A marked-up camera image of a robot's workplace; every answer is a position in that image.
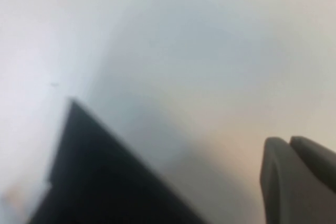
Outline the black printed glasses case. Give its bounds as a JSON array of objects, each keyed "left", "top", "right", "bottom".
[{"left": 25, "top": 97, "right": 211, "bottom": 224}]

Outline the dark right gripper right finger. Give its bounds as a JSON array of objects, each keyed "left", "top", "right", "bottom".
[{"left": 289, "top": 135, "right": 336, "bottom": 186}]

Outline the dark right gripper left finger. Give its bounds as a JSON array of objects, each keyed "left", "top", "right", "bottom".
[{"left": 259, "top": 136, "right": 336, "bottom": 224}]

